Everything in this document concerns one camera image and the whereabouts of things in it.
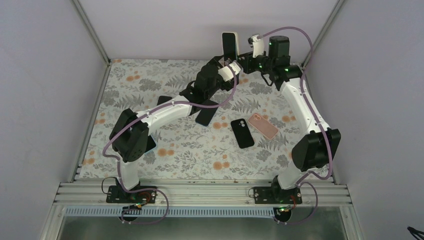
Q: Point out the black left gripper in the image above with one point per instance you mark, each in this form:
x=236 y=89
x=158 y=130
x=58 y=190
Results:
x=215 y=62

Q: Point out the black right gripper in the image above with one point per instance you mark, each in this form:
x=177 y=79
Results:
x=246 y=64

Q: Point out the beige phone case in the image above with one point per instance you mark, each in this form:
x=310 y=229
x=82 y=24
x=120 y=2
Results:
x=237 y=44

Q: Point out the black smartphone from pink case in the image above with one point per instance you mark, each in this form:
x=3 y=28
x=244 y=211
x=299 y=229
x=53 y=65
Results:
x=205 y=116

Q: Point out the pink phone case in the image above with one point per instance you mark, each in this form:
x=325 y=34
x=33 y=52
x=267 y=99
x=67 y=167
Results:
x=262 y=125

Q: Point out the black phone light blue case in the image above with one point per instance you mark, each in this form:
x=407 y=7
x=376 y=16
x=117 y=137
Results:
x=151 y=144

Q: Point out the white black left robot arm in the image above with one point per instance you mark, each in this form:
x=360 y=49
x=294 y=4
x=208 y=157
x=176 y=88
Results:
x=131 y=133

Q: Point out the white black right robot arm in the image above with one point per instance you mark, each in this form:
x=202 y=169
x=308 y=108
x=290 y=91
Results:
x=314 y=153

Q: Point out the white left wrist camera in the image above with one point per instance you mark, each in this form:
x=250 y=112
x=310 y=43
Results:
x=229 y=71

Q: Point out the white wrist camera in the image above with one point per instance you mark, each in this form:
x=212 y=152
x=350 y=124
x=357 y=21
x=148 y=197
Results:
x=256 y=42
x=229 y=71

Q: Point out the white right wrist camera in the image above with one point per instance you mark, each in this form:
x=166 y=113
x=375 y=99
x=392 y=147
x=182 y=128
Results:
x=256 y=42

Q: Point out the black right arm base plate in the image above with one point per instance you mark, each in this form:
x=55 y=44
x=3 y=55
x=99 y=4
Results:
x=263 y=195

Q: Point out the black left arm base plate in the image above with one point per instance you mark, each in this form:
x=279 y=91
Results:
x=116 y=194

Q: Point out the aluminium rail frame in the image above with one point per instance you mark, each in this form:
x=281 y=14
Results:
x=79 y=191

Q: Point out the white slotted cable duct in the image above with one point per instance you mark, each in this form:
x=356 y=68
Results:
x=173 y=211

